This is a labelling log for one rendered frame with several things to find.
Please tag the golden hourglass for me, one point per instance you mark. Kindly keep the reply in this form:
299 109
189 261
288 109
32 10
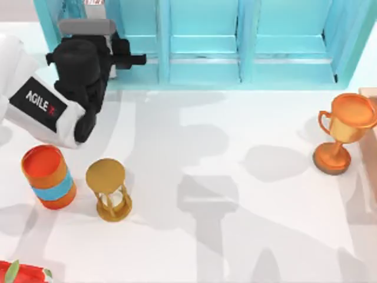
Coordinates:
109 188

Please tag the pale grey rounded box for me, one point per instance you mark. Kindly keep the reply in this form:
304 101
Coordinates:
87 27

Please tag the red packet with green leaf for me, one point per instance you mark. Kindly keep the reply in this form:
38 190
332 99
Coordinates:
22 272

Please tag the light blue rack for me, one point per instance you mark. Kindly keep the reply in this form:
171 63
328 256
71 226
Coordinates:
206 44

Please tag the orange can with blue band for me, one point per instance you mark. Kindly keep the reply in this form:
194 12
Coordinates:
48 178

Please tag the shallow salmon box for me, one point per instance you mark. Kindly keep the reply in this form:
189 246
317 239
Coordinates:
369 141

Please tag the orange gold trophy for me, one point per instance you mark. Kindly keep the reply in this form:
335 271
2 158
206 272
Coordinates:
343 126

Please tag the white container with red print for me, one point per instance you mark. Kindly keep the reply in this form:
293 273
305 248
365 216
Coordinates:
95 9

